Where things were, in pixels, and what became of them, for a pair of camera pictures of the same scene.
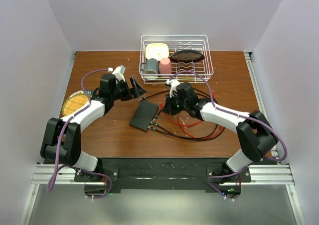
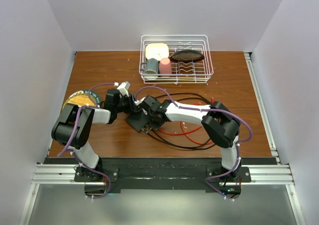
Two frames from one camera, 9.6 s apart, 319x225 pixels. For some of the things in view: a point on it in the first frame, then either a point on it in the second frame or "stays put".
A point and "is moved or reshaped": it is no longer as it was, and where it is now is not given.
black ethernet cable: x=190 y=139 -> x=146 y=131
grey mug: x=151 y=67 stays put
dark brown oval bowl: x=187 y=56 stays put
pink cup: x=165 y=67 stays put
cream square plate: x=157 y=51 stays put
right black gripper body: x=180 y=105 -> x=153 y=121
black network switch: x=143 y=115 is moved or reshaped
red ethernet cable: x=215 y=134 -> x=212 y=101
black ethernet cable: x=171 y=137 -> x=174 y=143
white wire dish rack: x=175 y=59 stays put
